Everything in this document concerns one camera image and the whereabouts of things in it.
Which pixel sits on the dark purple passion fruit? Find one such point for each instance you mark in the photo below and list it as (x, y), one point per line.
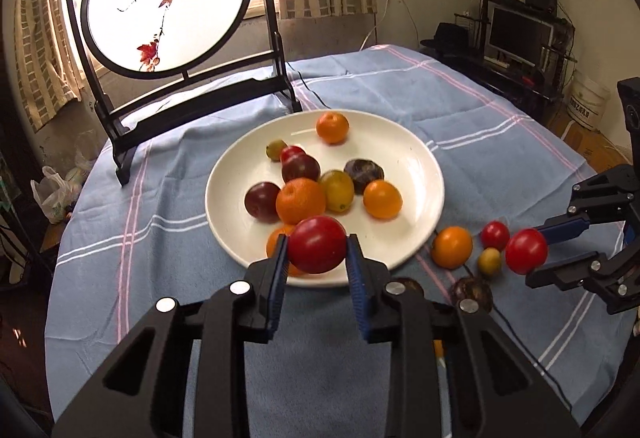
(363, 173)
(407, 287)
(472, 293)

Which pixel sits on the white plastic bag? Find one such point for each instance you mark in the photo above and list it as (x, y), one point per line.
(52, 195)

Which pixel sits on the black flat monitor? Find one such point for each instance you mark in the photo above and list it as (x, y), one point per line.
(520, 36)

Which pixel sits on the small red cherry tomato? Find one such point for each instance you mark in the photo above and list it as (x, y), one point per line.
(291, 152)
(495, 234)

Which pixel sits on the dark red plum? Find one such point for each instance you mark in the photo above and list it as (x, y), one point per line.
(300, 169)
(262, 201)

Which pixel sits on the white round plate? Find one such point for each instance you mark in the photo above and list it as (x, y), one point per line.
(400, 158)

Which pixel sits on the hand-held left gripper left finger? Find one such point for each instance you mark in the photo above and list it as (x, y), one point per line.
(277, 278)

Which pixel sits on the black media rack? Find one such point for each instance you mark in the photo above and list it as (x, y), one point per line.
(540, 83)

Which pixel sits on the blue striped tablecloth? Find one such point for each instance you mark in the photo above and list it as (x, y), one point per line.
(150, 243)

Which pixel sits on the small yellow cherry tomato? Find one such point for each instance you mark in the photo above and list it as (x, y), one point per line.
(488, 261)
(275, 151)

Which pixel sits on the black hat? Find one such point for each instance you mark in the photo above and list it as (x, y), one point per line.
(447, 41)

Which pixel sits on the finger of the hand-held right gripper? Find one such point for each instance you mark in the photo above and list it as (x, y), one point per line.
(565, 229)
(575, 270)

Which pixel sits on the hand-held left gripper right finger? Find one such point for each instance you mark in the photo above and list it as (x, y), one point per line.
(357, 288)

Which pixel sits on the white plastic bucket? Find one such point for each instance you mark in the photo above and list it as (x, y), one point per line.
(587, 101)

